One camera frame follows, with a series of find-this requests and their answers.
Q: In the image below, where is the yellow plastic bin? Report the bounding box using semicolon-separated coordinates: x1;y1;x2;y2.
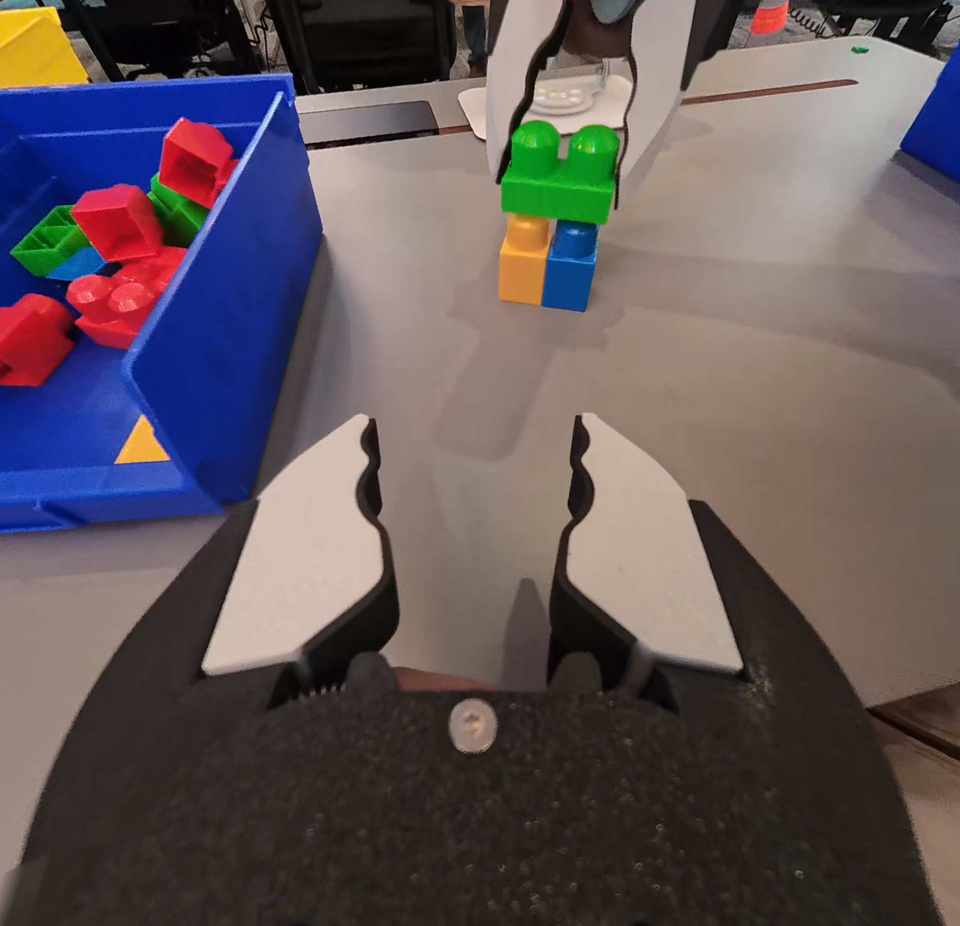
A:
0;7;91;91

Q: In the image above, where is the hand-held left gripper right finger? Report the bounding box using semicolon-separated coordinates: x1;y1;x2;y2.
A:
547;413;746;698

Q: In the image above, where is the person's right hand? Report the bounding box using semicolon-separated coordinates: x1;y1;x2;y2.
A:
553;0;637;62

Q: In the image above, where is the pile of mixed blocks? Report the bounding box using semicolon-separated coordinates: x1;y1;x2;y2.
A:
0;117;241;466

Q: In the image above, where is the green two-stud block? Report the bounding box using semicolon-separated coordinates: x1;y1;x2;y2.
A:
500;121;622;226

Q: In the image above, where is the blue single-stud block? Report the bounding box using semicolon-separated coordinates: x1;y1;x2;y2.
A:
541;219;601;314

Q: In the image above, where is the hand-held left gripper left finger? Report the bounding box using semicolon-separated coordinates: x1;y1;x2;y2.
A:
201;414;401;694

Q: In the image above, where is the yellow single-stud block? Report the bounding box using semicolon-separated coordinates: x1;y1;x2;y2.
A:
498;213;553;306

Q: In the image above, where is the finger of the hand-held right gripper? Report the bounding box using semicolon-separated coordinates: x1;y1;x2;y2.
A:
483;0;571;188
613;0;704;214

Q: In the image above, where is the black mesh office chair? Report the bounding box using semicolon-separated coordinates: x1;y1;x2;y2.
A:
255;0;459;96

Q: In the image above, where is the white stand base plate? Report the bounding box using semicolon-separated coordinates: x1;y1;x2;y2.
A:
457;59;639;144

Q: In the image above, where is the flat table hatch cover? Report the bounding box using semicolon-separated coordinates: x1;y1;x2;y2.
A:
296;99;441;149

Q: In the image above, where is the blue plastic bin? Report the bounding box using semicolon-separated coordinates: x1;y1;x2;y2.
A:
898;41;960;185
0;73;325;535

